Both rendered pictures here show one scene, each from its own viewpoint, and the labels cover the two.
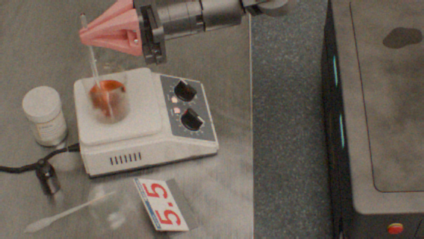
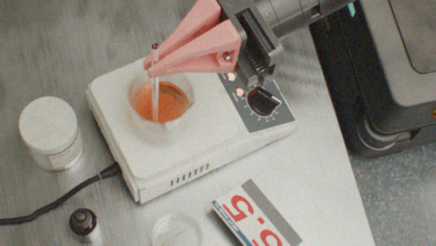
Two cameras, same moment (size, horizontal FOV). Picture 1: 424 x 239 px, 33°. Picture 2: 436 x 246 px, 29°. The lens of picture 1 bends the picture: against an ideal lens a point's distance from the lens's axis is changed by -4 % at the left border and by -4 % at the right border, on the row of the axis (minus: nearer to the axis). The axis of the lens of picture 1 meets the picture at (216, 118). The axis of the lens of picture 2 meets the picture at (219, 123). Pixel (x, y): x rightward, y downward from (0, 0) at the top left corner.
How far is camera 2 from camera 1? 44 cm
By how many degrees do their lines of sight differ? 21
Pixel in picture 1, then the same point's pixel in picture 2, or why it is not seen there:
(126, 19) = (220, 39)
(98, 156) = (156, 185)
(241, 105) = (302, 51)
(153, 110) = (218, 106)
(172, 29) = (280, 33)
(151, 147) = (223, 155)
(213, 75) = not seen: hidden behind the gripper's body
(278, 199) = not seen: hidden behind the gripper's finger
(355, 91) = not seen: outside the picture
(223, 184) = (314, 173)
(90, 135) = (145, 164)
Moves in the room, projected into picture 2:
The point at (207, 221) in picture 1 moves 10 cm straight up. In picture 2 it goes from (311, 230) to (328, 208)
